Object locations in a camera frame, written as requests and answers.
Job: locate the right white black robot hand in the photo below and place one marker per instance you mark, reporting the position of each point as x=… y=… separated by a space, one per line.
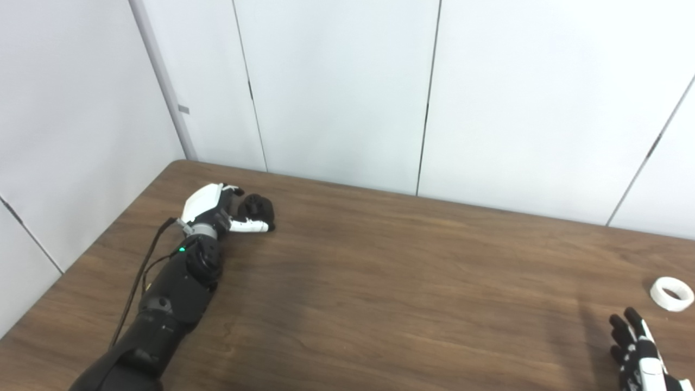
x=643 y=364

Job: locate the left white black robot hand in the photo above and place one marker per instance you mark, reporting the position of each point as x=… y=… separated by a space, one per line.
x=203 y=205

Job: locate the round black part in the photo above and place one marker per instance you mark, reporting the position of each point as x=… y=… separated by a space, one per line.
x=257 y=209

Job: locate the small gray pole tag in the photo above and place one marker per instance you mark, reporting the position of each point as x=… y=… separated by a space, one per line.
x=184 y=109

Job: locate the gray wall corner pole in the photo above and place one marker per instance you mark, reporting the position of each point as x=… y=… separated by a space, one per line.
x=163 y=81

